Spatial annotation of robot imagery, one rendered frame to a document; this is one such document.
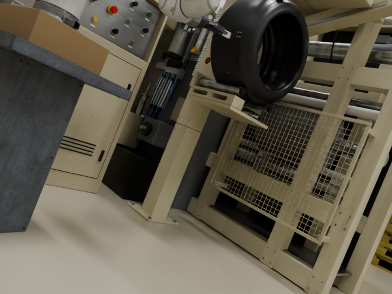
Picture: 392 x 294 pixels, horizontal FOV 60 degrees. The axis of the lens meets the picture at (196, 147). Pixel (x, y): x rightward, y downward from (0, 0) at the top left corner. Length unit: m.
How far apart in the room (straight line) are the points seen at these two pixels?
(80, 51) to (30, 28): 0.19
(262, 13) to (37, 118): 1.19
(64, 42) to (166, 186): 1.21
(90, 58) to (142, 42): 0.97
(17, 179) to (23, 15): 0.55
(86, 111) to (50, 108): 0.79
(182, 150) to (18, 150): 1.13
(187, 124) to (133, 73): 0.46
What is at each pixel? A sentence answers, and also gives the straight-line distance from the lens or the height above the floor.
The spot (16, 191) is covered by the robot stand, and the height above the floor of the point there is 0.16.
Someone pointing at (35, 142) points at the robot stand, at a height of 0.35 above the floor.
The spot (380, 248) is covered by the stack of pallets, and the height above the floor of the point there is 0.21.
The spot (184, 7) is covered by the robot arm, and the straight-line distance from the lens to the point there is 1.55.
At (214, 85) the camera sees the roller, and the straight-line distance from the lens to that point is 1.99.
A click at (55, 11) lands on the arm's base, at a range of 1.34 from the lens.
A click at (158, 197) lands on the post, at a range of 2.19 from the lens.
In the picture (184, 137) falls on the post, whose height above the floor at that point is 0.55.
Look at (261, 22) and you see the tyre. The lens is 1.86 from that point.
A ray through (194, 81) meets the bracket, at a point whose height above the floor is 0.89.
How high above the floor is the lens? 0.58
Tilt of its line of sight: 2 degrees down
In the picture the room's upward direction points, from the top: 22 degrees clockwise
